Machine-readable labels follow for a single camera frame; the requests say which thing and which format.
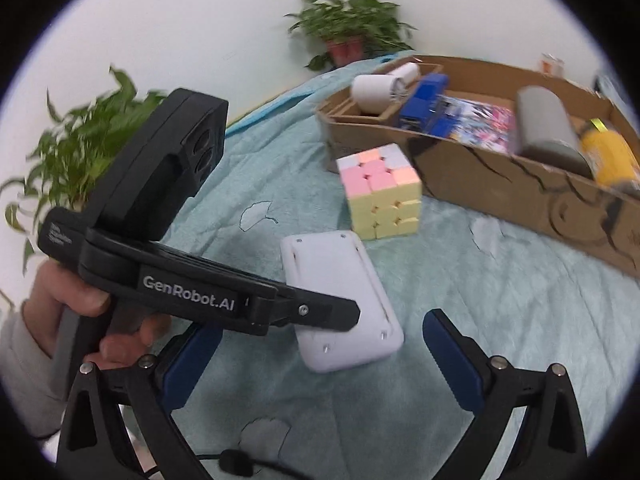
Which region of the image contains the white power bank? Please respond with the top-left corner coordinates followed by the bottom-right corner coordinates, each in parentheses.
top-left (280, 230), bottom-right (405, 373)

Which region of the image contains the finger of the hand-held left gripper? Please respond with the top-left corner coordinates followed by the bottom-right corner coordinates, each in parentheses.
top-left (247, 286), bottom-right (362, 334)

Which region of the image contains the potted plant red pot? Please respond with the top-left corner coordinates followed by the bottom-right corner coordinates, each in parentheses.
top-left (284, 0), bottom-right (418, 72)

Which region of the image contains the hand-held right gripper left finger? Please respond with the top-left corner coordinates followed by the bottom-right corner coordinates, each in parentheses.
top-left (55, 322), bottom-right (224, 480)

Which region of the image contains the brown cardboard box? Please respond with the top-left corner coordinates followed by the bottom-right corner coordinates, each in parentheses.
top-left (316, 55), bottom-right (640, 278)

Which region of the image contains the blue stapler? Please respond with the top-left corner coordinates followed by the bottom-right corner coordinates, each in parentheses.
top-left (397, 74), bottom-right (449, 135)

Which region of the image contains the white spray bottle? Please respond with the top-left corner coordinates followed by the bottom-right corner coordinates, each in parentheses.
top-left (392, 61), bottom-right (422, 86)

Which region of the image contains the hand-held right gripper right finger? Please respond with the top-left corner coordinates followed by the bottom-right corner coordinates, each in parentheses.
top-left (423, 308), bottom-right (590, 480)

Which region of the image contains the grey metal can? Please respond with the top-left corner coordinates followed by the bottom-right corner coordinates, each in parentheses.
top-left (514, 86), bottom-right (594, 177)

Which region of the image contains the large leafy green plant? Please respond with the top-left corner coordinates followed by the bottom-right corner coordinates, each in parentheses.
top-left (0, 65), bottom-right (168, 281)

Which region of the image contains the yellow label jar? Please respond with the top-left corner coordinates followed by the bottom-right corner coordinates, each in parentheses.
top-left (579, 118), bottom-right (640, 190)

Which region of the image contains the pink blue printed box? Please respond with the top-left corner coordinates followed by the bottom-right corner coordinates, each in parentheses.
top-left (437, 97), bottom-right (517, 155)

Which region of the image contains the person's left forearm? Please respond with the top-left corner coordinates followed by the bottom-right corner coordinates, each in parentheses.
top-left (0, 305), bottom-right (68, 438)

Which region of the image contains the person's left hand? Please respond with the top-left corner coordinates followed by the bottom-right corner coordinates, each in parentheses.
top-left (22, 261), bottom-right (172, 370)

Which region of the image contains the white portable fan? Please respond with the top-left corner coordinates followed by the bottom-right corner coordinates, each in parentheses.
top-left (350, 72), bottom-right (413, 117)

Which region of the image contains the pastel puzzle cube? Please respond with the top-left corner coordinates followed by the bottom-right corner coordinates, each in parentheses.
top-left (336, 143), bottom-right (423, 241)

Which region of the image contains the small glass candle jar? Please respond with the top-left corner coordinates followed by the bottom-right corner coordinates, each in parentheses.
top-left (540, 53), bottom-right (566, 78)

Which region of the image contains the light green quilted blanket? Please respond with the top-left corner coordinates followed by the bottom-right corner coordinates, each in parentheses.
top-left (120, 50), bottom-right (640, 480)

